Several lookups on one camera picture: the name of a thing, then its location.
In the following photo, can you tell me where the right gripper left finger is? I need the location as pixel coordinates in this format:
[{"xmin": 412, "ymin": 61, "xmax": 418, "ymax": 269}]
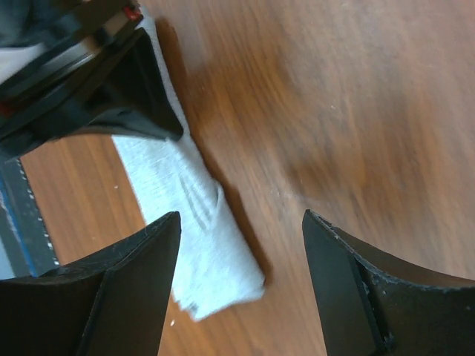
[{"xmin": 40, "ymin": 212, "xmax": 181, "ymax": 355}]

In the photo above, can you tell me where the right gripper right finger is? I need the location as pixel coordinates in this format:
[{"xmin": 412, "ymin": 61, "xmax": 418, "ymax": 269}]
[{"xmin": 302, "ymin": 210, "xmax": 474, "ymax": 355}]

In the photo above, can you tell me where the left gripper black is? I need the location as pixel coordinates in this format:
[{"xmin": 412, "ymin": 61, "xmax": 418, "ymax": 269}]
[{"xmin": 1, "ymin": 1, "xmax": 184, "ymax": 156}]

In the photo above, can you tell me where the grey cloth napkin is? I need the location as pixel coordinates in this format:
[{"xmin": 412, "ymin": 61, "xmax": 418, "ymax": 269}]
[{"xmin": 112, "ymin": 7, "xmax": 265, "ymax": 322}]

